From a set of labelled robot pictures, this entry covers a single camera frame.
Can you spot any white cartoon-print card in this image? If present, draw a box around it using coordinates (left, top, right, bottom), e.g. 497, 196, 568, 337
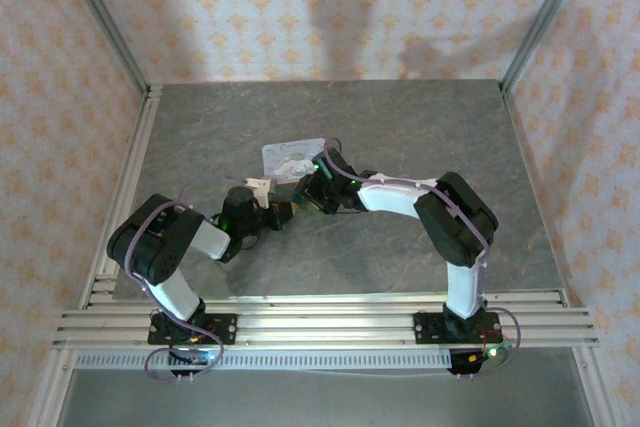
261, 136, 330, 184

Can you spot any grey stone-pattern table mat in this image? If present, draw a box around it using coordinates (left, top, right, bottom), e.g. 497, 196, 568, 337
113, 78, 569, 299

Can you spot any small circuit board green LED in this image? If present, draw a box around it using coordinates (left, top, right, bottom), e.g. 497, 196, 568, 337
467, 344, 514, 364
188, 348, 224, 366

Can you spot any narrow aluminium frame rail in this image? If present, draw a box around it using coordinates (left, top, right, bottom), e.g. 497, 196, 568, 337
79, 272, 570, 310

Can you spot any aluminium side frame rail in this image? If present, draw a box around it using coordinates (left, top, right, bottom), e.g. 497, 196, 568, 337
27, 85, 164, 427

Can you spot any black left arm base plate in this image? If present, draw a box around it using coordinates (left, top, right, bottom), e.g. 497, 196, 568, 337
148, 313, 238, 347

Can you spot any wide aluminium mounting rail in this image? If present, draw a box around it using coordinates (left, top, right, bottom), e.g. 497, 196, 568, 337
52, 307, 600, 349

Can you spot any grey slotted cable duct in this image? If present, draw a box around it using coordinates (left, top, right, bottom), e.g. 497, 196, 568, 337
74, 350, 454, 372

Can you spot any black cable bracket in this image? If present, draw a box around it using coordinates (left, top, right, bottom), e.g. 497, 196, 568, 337
447, 352, 489, 381
167, 367, 200, 385

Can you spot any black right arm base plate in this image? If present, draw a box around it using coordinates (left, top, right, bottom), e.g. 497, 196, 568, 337
413, 312, 502, 346

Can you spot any aluminium frame post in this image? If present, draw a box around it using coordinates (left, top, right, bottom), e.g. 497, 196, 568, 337
52, 0, 154, 98
499, 0, 597, 94

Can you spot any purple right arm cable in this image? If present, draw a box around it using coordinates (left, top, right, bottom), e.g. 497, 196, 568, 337
322, 135, 525, 381

